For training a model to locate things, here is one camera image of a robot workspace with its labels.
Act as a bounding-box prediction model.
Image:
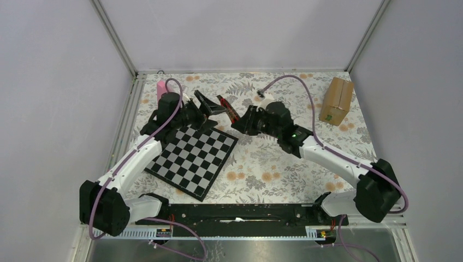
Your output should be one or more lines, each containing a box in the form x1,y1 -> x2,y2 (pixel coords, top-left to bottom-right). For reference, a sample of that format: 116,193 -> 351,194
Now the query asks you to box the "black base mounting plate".
157,204 -> 349,233

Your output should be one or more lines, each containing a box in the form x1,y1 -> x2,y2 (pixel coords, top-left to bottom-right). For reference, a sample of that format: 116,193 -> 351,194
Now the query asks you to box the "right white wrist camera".
257,93 -> 275,110

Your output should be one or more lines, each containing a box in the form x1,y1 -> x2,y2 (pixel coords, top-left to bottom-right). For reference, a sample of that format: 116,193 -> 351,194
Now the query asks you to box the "white slotted cable duct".
114,226 -> 327,241

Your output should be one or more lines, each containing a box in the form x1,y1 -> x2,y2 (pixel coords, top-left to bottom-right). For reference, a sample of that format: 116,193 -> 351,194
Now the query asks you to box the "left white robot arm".
79,91 -> 226,239

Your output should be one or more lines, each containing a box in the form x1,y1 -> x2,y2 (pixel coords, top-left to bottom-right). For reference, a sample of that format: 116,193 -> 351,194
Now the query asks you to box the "floral patterned table mat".
133,72 -> 377,204

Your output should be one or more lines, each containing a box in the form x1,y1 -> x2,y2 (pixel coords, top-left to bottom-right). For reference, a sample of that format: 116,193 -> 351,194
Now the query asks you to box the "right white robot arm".
231,102 -> 401,225

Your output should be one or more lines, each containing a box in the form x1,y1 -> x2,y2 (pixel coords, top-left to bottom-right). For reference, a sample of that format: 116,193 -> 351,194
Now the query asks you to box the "right aluminium corner post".
345,0 -> 392,73

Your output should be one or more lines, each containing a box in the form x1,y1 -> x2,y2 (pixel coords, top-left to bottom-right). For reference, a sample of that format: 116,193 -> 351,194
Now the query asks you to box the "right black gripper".
231,105 -> 281,139

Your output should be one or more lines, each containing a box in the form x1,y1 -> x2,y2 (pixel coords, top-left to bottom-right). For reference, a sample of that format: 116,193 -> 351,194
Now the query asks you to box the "red black utility knife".
217,95 -> 240,123

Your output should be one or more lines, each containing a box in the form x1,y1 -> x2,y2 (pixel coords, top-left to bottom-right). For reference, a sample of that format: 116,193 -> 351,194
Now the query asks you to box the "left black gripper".
173,91 -> 227,134

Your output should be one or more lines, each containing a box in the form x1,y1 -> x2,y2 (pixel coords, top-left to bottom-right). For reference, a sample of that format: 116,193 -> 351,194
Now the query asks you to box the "pink triangular block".
156,80 -> 171,101

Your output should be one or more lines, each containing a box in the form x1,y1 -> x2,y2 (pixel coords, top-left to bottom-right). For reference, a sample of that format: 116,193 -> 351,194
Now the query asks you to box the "left aluminium corner post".
90,0 -> 138,78

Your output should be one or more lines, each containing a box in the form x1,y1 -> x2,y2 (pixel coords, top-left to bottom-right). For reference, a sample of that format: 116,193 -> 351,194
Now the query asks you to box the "brown cardboard express box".
319,78 -> 354,126

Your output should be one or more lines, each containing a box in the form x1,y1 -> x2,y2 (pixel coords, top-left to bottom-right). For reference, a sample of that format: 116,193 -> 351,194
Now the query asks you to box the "aluminium corner post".
345,0 -> 392,73
90,0 -> 138,78

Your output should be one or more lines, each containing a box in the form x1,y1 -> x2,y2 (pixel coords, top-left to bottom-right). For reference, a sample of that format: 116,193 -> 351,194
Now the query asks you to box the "black white checkerboard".
144,127 -> 238,201

